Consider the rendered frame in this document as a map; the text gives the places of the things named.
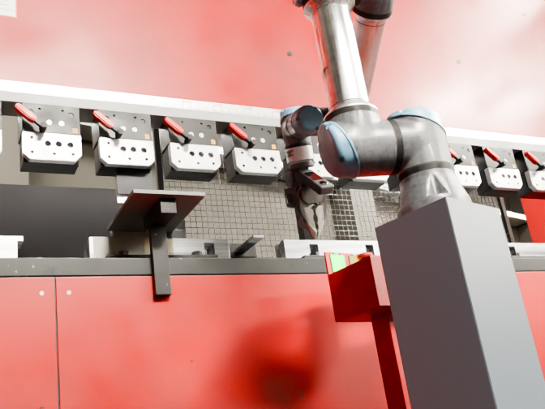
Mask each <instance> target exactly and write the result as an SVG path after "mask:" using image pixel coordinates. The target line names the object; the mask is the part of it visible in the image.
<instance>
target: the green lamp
mask: <svg viewBox="0 0 545 409"><path fill-rule="evenodd" d="M330 256H331V261H332V266H333V272H336V271H338V270H339V269H343V268H345V267H346V266H345V257H344V256H343V255H330Z"/></svg>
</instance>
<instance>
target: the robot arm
mask: <svg viewBox="0 0 545 409"><path fill-rule="evenodd" d="M292 1H293V4H294V5H295V6H297V7H301V6H302V7H303V13H304V15H305V17H306V18H307V19H308V20H310V21H311V22H312V23H313V28H314V33H315V41H316V45H317V49H318V55H319V59H320V67H321V71H322V76H323V81H324V89H325V93H326V97H327V103H328V107H316V106H313V105H304V106H294V107H290V108H286V109H283V110H282V111H281V112H280V125H281V130H282V136H283V141H284V146H285V155H286V160H287V164H289V165H288V167H287V168H285V170H286V173H290V182H291V184H290V185H291V187H290V185H289V188H286V189H284V192H285V201H286V206H287V208H288V207H289V208H295V207H297V209H298V212H299V213H300V214H301V218H300V219H299V220H298V226H299V227H300V228H303V229H306V230H308V232H309V234H310V235H311V237H312V238H313V239H318V238H319V237H320V233H321V231H322V228H323V225H324V219H325V216H326V210H327V204H326V200H325V197H324V194H330V193H333V188H334V186H333V185H332V184H331V183H330V182H329V181H327V180H326V179H324V178H322V177H321V176H319V175H318V174H317V173H316V172H314V171H313V170H309V167H313V166H314V162H313V160H314V155H313V150H312V146H311V136H318V142H319V144H318V148H319V153H320V158H321V161H322V163H323V165H324V168H325V169H326V171H327V172H328V173H329V174H331V175H332V176H333V177H335V178H348V179H356V178H361V177H375V176H388V175H396V176H397V178H398V182H399V186H400V196H399V207H398V212H397V217H401V216H403V215H405V214H407V213H410V212H412V211H414V210H416V209H419V208H421V207H423V206H425V205H428V204H430V203H432V202H434V201H436V200H439V199H441V198H443V197H449V198H453V199H457V200H464V201H468V202H471V203H472V201H471V199H470V197H469V195H468V194H467V192H466V190H465V189H464V187H463V186H462V185H461V183H460V182H459V180H458V179H457V176H456V174H455V170H454V166H453V160H452V158H451V154H450V151H449V147H448V141H447V138H446V137H447V134H446V130H445V129H444V126H443V123H442V121H441V118H440V116H439V115H438V114H437V113H436V112H434V111H432V110H429V109H426V108H420V107H411V108H405V109H404V110H398V111H395V112H393V113H392V114H390V115H389V116H388V117H387V119H386V120H380V116H379V112H378V109H377V108H376V107H375V106H374V105H372V104H370V103H369V97H370V94H371V86H372V83H373V79H374V75H375V68H376V64H377V60H378V57H379V52H380V46H381V41H382V38H383V34H384V27H385V23H386V20H387V19H389V18H391V16H392V13H393V6H394V0H292ZM351 11H353V13H354V14H355V17H354V25H353V24H352V19H351V16H350V12H351ZM286 195H287V196H286ZM287 200H288V201H287ZM312 204H314V205H313V206H312V207H311V209H310V208H309V207H307V206H310V205H312Z"/></svg>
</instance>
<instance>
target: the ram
mask: <svg viewBox="0 0 545 409"><path fill-rule="evenodd" d="M0 80H9V81H18V82H25V83H33V84H48V85H55V86H63V87H71V88H86V89H93V90H101V91H109V92H116V93H131V94H139V95H146V96H154V97H168V98H177V99H184V100H192V101H206V102H214V103H222V104H230V105H244V106H252V107H259V108H268V109H275V110H283V109H286V108H290V107H294V106H304V105H313V106H316V107H328V103H327V97H326V93H325V89H324V81H323V76H322V71H321V67H320V59H319V55H318V49H317V45H316V41H315V33H314V28H313V23H312V22H311V21H310V20H308V19H307V18H306V17H305V15H304V13H303V7H302V6H301V7H297V6H295V5H294V4H293V1H292V0H17V18H13V17H7V16H1V15H0ZM0 101H1V102H2V115H7V116H17V117H18V115H19V113H17V112H16V111H15V104H17V103H20V104H21V103H22V102H24V103H32V104H42V105H58V106H66V107H75V108H79V121H80V122H83V123H91V122H92V121H93V119H94V117H93V116H92V113H93V111H94V110H95V111H96V110H109V111H118V112H127V113H136V114H150V119H151V128H158V129H159V128H160V127H161V125H162V123H163V122H164V121H163V120H164V119H165V118H166V117H167V116H170V117H179V118H195V119H203V120H212V121H215V124H216V131H217V134H221V133H222V132H223V131H224V130H225V129H226V128H227V126H228V125H229V124H230V123H246V124H255V125H264V126H273V127H275V132H276V138H277V139H279V138H280V137H281V136H282V130H281V125H280V119H279V118H268V117H260V116H251V115H243V114H227V113H220V112H212V111H203V110H188V109H179V108H171V107H163V106H154V105H139V104H131V103H123V102H115V101H99V100H91V99H83V98H74V97H59V96H50V95H42V94H35V93H19V92H11V91H2V90H0ZM369 103H370V104H372V105H374V106H375V107H376V108H377V109H378V112H379V116H380V120H386V119H387V117H388V116H389V115H390V114H392V113H393V112H395V111H398V110H404V109H405V108H411V107H420V108H426V109H429V110H432V111H434V112H436V113H437V114H438V115H439V116H440V118H441V121H442V123H443V126H444V127H449V128H456V129H464V130H472V131H486V132H495V133H502V134H510V135H518V136H532V137H540V138H545V0H394V6H393V13H392V16H391V18H389V19H387V20H386V23H385V27H384V34H383V38H382V41H381V46H380V52H379V57H378V60H377V64H376V68H375V75H374V79H373V83H372V86H371V94H370V97H369ZM446 138H447V141H448V143H452V144H468V145H471V148H472V150H473V151H475V150H476V149H478V148H480V147H481V146H486V147H495V148H503V149H512V151H513V155H514V154H516V153H518V152H519V151H521V150H529V151H538V152H545V145H541V144H525V143H517V142H509V141H501V140H485V139H477V138H469V137H460V136H447V137H446Z"/></svg>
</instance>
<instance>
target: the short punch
mask: <svg viewBox="0 0 545 409"><path fill-rule="evenodd" d="M114 173H115V186H116V197H117V198H118V203H124V202H125V200H126V199H127V197H128V196H129V195H130V193H131V191H132V190H133V189H144V190H153V185H152V171H141V170H116V171H115V172H114Z"/></svg>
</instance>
